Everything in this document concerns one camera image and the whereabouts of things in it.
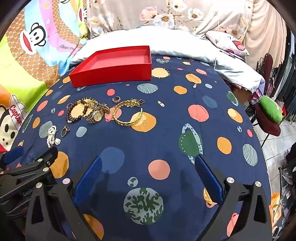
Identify dark red seat cushion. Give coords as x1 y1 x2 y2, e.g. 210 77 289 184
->
254 105 281 137

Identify beige curtain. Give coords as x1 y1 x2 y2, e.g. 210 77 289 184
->
243 0 289 70

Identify navy planet print bedsheet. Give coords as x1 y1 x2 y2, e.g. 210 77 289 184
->
7 54 270 241

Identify gold wrist watch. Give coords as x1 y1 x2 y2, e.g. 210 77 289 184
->
87 105 110 126

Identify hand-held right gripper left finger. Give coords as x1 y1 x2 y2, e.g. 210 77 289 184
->
25 156 103 241

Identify colourful monkey print blanket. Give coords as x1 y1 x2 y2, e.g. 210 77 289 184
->
0 0 89 153

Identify white cable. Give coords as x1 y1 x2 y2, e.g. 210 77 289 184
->
213 14 222 71

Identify black metal chair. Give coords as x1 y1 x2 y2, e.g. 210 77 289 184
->
255 53 278 98

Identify white pearl bracelet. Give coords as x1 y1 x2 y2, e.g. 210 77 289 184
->
47 125 61 148

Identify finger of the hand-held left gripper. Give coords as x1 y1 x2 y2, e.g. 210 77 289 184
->
0 146 25 172
5 147 59 173

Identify brown bead bracelet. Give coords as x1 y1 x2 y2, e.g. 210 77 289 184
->
66 102 89 124

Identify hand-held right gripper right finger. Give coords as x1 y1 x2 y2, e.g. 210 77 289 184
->
195 155 272 241

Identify pink cartoon pillow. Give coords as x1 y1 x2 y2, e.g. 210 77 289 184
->
205 30 250 57

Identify hanging dark clothes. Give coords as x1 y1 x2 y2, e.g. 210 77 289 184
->
276 28 296 121

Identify orange bag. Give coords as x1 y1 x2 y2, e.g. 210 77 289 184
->
269 192 284 229

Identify green cushion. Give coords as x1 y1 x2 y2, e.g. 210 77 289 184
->
259 95 284 124

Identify light blue duvet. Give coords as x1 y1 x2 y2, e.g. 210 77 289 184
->
69 25 265 93

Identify red cardboard box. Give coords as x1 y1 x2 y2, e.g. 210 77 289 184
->
69 45 152 88

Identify gold spiked bracelet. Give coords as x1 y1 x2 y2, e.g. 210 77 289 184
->
74 98 102 109

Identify gold chain bangle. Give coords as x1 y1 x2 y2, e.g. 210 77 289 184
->
112 103 144 127

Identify grey floral blanket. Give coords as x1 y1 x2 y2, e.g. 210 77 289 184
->
87 0 255 40

